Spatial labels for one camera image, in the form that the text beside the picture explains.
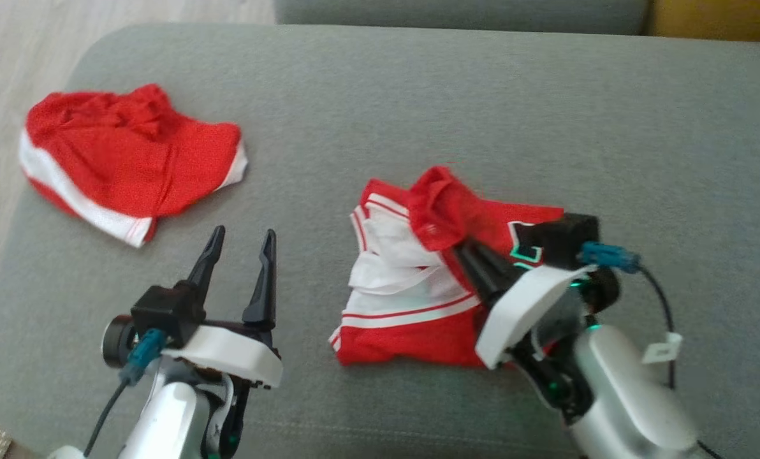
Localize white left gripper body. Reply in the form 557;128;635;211
161;319;284;390

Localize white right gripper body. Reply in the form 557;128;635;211
475;265;595;371

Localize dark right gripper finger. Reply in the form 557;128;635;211
453;245;509;310
465;240;525;291

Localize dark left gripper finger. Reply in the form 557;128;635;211
242;229;278;327
185;225;226;302

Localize red and white jersey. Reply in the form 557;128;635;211
328;165;566;370

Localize red shorts with white stripe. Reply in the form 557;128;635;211
18;83;249;249

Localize grey sofa seat cushion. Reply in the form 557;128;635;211
0;22;760;459

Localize grey sofa back cushion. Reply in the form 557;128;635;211
273;0;652;36

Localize yellow sofa cushion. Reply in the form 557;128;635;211
648;0;760;45

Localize white right cable label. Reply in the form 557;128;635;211
641;331;684;365

